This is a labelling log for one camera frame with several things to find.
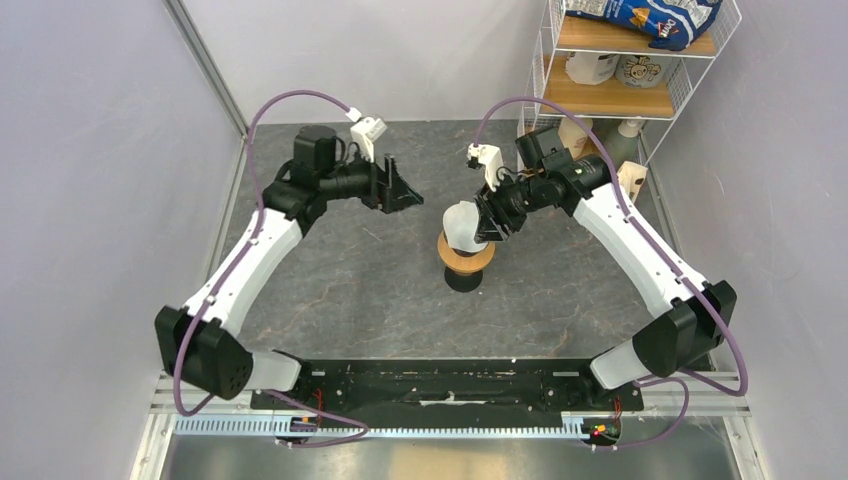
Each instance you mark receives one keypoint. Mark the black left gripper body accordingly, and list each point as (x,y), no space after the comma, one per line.
(367,185)

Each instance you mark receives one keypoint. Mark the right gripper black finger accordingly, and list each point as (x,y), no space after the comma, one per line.
(486,218)
(492,230)

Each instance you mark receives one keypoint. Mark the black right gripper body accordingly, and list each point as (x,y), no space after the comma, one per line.
(513,199)

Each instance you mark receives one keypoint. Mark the white paper coffee filter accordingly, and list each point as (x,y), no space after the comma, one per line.
(460,222)

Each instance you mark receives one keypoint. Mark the orange coffee dripper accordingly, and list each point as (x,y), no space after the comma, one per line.
(463,272)

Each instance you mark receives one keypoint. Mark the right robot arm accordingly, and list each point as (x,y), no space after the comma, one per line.
(691,315)

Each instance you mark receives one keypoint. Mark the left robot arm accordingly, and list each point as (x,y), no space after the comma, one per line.
(198,340)

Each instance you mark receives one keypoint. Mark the white bottle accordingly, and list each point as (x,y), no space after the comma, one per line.
(573,137)

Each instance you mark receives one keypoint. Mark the wooden holder block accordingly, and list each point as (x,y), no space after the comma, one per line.
(632,176)

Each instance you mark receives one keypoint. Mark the green spray bottle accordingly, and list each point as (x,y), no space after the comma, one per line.
(621,141)

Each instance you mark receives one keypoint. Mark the white jar with label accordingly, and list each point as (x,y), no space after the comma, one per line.
(591,68)

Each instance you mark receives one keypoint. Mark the blue chip bag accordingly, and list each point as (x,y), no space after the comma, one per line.
(672,25)

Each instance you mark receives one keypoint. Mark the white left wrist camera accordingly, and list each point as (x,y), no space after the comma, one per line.
(365,131)

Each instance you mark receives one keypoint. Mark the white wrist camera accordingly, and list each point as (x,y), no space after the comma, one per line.
(365,131)
(490,159)

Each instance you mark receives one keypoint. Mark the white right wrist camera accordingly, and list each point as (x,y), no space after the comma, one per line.
(490,159)

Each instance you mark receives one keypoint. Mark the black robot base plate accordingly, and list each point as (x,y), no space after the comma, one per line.
(459,393)

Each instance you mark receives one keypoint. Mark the white wire shelf rack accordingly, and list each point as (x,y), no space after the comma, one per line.
(659,107)

